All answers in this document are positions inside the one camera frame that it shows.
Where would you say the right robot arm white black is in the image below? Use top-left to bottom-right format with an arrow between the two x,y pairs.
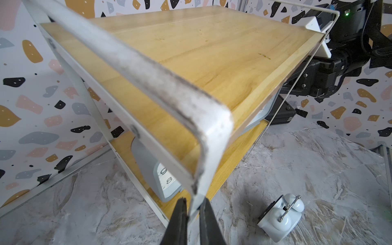
280,1 -> 392,103

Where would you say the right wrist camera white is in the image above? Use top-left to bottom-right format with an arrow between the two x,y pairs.
301,16 -> 332,59

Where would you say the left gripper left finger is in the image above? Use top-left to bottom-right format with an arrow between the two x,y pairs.
160,198 -> 188,245

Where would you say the black flat case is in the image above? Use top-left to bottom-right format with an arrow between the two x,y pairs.
265,95 -> 296,125

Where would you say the grey rectangular alarm clock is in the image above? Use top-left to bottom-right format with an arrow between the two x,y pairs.
241,89 -> 280,135
131,138 -> 182,203

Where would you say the wooden two-tier shelf white frame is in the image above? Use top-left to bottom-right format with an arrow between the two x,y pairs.
24,1 -> 325,226

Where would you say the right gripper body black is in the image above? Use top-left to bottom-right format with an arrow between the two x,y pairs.
280,50 -> 370,103

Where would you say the white twin-bell alarm clock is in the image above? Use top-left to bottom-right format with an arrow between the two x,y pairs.
257,194 -> 305,243

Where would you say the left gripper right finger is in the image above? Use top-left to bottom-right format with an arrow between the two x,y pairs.
199,198 -> 226,245

